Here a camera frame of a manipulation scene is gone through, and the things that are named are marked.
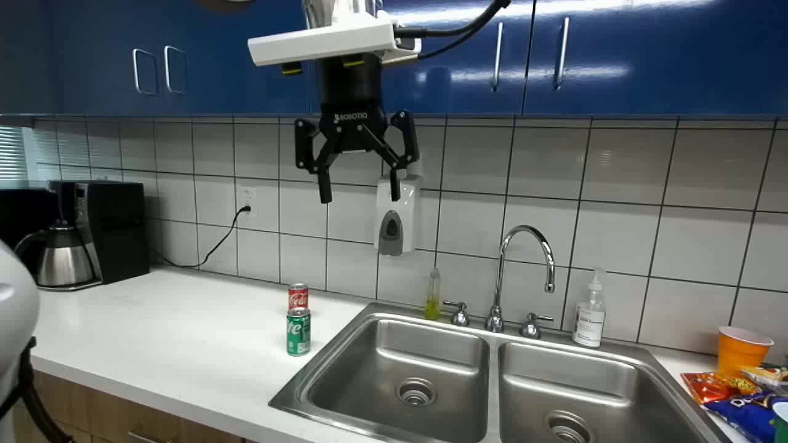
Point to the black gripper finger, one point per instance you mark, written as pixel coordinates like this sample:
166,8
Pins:
308,148
406,144

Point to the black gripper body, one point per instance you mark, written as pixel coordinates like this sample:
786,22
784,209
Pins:
349,89

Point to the green soda can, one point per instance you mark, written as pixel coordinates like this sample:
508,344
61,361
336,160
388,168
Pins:
298,335

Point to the red soda can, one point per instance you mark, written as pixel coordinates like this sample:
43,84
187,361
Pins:
298,297

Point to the stainless steel double sink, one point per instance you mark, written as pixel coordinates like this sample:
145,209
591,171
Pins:
427,361

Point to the blue cabinet door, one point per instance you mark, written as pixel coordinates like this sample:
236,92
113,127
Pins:
211,83
82,57
655,49
459,83

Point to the green dish soap bottle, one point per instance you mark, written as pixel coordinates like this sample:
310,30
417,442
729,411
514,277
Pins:
432,302

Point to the chrome gooseneck faucet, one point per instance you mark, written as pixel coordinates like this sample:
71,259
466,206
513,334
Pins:
497,287

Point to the chrome faucet knob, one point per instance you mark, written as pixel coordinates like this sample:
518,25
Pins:
459,316
532,326

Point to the black coffee maker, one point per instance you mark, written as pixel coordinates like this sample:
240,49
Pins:
119,230

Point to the clear pump soap bottle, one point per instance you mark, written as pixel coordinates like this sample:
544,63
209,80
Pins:
588,320

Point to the steel coffee carafe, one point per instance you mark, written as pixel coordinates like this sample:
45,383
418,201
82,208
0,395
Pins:
64,259

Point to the wooden base cabinet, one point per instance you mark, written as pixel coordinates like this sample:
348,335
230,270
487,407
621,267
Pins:
98,415

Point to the red snack bag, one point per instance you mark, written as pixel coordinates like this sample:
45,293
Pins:
705,385

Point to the orange plastic cup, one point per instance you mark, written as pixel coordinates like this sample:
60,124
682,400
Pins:
740,353

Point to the yellow snack bag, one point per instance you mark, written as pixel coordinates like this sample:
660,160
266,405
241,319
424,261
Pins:
767,375

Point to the blue snack bag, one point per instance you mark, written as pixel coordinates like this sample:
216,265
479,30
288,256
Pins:
747,415

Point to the green plastic cup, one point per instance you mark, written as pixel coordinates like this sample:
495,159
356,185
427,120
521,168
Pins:
780,421

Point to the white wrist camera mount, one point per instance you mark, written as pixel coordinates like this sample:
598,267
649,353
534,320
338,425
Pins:
328,41

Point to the white wall outlet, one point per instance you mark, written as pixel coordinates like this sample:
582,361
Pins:
245,197

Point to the white wall soap dispenser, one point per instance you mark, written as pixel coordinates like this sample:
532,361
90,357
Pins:
395,224

